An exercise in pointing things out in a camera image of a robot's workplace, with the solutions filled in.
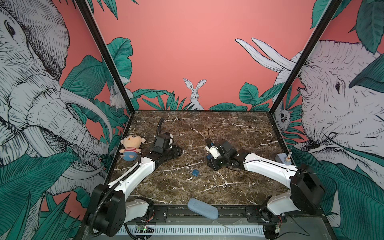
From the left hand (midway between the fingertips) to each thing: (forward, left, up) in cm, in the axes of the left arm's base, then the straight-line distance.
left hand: (182, 148), depth 84 cm
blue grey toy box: (-5, -60, -8) cm, 61 cm away
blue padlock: (-10, -8, -12) cm, 18 cm away
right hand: (-8, -14, -3) cm, 17 cm away
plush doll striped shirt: (+8, +33, -6) cm, 34 cm away
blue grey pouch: (-30, -13, -10) cm, 34 cm away
